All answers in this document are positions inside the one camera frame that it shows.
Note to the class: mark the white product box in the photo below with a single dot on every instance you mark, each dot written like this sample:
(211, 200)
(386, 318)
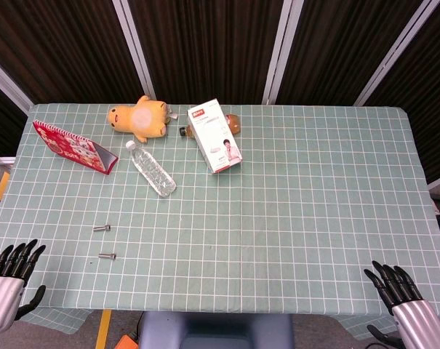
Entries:
(216, 136)

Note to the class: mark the amber drink bottle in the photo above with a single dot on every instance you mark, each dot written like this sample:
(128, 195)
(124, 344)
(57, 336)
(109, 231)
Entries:
(234, 123)

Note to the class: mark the green checkered tablecloth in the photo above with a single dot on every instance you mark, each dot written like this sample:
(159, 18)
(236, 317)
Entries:
(241, 218)

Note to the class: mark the metal bolt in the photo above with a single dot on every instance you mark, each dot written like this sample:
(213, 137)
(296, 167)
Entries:
(102, 228)
(108, 256)

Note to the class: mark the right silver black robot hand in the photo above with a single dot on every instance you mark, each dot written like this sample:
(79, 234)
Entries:
(410, 312)

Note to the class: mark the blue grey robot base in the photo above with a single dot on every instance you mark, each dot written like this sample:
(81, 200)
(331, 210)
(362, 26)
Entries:
(216, 331)

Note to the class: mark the yellow plush duck toy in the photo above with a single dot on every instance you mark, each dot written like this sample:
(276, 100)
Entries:
(139, 118)

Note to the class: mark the orange box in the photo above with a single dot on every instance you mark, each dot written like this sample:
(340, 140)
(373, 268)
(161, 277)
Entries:
(127, 342)

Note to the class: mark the clear plastic water bottle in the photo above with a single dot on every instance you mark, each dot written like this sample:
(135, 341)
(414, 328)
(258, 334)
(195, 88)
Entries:
(152, 170)

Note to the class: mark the red snack box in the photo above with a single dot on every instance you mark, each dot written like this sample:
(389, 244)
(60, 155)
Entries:
(74, 147)

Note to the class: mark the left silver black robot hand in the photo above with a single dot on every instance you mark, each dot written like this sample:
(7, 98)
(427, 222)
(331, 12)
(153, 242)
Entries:
(3, 291)

